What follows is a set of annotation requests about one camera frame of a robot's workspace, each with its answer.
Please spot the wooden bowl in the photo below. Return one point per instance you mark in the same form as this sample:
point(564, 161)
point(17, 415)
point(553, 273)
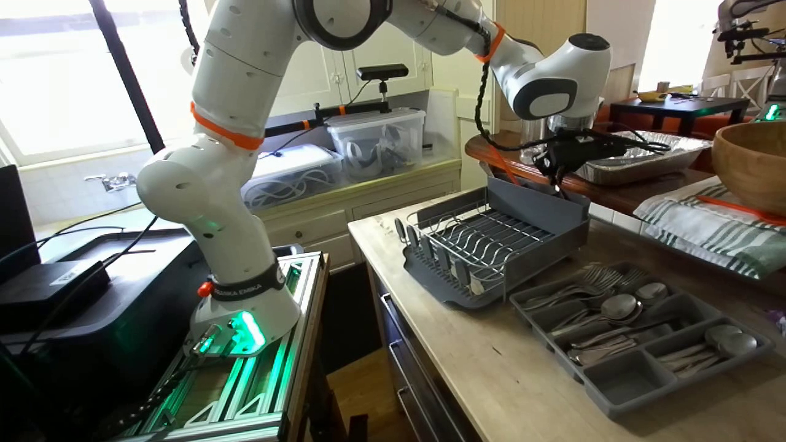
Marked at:
point(752, 168)

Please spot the green striped kitchen towel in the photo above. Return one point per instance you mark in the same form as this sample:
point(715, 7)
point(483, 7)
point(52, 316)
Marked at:
point(704, 225)

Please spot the small black box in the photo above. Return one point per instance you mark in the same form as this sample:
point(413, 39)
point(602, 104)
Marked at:
point(50, 290)

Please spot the cream bench with drawers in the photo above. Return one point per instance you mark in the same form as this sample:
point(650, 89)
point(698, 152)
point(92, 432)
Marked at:
point(345, 217)

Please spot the black side table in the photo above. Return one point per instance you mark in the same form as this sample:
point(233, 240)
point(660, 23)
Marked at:
point(678, 107)

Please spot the black tripod rig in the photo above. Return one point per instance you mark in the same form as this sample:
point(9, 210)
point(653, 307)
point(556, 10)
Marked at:
point(739, 37)

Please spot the black rail with orange clamps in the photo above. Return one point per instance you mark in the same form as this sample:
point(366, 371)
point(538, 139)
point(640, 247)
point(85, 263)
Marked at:
point(295, 124)

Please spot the orange chair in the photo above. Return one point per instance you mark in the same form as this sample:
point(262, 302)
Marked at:
point(712, 125)

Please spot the round silver spoon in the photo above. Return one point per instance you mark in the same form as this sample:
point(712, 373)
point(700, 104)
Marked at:
point(728, 340)

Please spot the silver table knife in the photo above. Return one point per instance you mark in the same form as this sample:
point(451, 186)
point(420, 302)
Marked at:
point(610, 349)

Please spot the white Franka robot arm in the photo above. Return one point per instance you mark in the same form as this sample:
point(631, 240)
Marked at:
point(213, 187)

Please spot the grey table drawer fronts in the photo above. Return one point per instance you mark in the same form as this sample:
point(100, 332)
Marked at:
point(418, 376)

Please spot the white hanging cloth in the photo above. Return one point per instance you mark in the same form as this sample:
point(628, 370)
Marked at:
point(629, 27)

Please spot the grey dish drying rack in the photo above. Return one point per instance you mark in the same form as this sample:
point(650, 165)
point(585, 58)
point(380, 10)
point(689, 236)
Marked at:
point(493, 254)

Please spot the large black controller box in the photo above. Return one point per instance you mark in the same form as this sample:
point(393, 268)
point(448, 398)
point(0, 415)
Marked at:
point(123, 345)

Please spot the aluminium foil baking tray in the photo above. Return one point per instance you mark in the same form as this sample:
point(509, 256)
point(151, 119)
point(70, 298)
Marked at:
point(663, 165)

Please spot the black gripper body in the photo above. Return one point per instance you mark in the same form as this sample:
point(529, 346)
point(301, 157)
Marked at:
point(579, 149)

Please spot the white lattice chair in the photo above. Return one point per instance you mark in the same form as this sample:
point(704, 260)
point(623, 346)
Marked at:
point(750, 89)

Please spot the grey cutlery tray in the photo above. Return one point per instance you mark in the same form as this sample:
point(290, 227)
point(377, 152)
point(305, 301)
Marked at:
point(629, 383)

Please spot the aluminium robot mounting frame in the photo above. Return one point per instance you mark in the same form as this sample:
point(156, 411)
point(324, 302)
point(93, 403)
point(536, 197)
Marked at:
point(247, 394)

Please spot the large silver spoon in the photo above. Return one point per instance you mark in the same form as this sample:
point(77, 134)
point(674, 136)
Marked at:
point(619, 307)

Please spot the black diagonal pole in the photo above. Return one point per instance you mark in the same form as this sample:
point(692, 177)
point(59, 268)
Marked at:
point(123, 75)

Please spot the clear lidded storage bin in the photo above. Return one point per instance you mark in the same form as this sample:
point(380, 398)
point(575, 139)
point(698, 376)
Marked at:
point(295, 176)

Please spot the white cabinet doors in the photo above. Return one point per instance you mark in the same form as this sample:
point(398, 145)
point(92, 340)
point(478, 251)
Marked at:
point(328, 82)

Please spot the clear open storage bin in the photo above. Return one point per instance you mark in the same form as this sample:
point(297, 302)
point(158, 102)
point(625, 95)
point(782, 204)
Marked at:
point(377, 143)

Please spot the bright window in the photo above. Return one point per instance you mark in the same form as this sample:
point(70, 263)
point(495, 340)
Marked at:
point(50, 89)

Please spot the black flat panel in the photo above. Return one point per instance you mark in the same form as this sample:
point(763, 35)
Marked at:
point(15, 222)

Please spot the silver fork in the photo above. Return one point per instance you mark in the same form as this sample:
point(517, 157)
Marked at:
point(574, 289)

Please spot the black stereo camera on stand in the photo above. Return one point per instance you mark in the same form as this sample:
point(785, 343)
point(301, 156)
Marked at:
point(383, 71)

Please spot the small silver spoon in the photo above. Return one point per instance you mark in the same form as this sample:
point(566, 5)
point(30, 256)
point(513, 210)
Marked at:
point(653, 290)

